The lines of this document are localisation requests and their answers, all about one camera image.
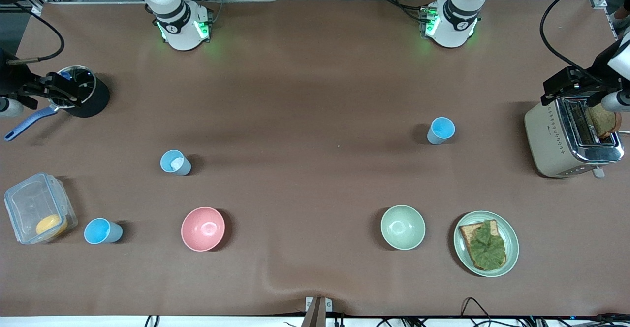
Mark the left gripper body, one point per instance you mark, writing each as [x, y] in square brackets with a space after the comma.
[597, 68]

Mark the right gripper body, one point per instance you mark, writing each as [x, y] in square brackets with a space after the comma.
[14, 81]

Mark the light blue plastic cup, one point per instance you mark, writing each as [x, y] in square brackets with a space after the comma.
[98, 231]
[440, 130]
[175, 162]

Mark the beige chrome toaster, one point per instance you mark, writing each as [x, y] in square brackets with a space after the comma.
[546, 140]

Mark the brown bread slice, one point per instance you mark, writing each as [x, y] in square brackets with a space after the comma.
[604, 120]

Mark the clear plastic food container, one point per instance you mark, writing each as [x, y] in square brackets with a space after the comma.
[24, 204]

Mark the yellow round food piece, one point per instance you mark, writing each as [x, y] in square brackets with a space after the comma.
[51, 225]

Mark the pale green plate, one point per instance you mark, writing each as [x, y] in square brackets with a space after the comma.
[512, 241]

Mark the toast slice under lettuce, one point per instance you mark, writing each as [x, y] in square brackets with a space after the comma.
[465, 231]

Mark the green lettuce leaf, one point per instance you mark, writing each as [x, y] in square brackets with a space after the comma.
[487, 248]

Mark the pink bowl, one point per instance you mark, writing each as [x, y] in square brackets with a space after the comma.
[203, 228]

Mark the pale green bowl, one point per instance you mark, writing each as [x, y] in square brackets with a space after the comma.
[402, 227]

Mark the metal camera bracket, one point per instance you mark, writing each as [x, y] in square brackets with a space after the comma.
[318, 310]

